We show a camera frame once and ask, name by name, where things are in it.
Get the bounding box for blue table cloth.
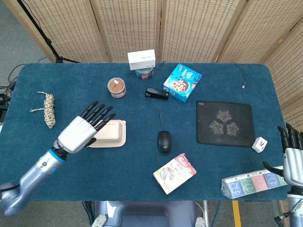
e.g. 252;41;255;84
0;62;300;202

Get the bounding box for black stapler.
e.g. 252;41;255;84
144;87;169;101

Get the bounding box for clear jar binder clips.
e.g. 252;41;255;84
134;67;155;81

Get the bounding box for black tripod stand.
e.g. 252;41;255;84
18;0;81;64

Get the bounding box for black mouse pad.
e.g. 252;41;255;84
196;100;256;148

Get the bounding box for black computer mouse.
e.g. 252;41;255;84
157;131;172;155

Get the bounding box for blue cookie box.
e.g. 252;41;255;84
162;62;203;103

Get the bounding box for black mouse cable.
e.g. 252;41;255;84
144;61;166;132

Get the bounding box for clear jar orange contents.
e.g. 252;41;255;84
107;77;126;99

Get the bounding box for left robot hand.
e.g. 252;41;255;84
57;101;116;154

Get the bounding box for woven folding screen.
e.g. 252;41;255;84
3;0;303;133

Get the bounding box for black floor cables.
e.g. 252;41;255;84
0;56;48;112

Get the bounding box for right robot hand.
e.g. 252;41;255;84
262;122;303;187

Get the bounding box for red white wafer box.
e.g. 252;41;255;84
153;153;197;195

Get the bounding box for braided rope bundle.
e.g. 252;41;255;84
30;91;56;129

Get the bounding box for colourful tissue packet bundle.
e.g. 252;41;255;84
221;166;291;199

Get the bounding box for white cardboard box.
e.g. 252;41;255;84
127;49;157;71

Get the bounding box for black USB cable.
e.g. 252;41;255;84
231;62;248;89

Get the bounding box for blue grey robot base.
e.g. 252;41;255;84
91;201;206;227

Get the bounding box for beige takeout container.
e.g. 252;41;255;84
86;119;127;148

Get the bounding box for white cube charger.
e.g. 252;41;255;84
251;136;268;153

